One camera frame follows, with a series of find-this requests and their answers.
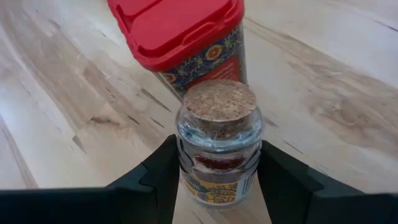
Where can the small saffron jar cork stopper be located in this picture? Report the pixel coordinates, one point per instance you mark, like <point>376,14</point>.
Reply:
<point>219,102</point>

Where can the smoked paprika tin red lid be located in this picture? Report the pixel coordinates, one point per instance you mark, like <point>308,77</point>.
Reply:
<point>174,31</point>

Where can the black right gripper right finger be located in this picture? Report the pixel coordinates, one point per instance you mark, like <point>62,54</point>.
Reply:
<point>326,208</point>

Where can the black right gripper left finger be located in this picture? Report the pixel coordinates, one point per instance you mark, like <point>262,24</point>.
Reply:
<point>93,208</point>

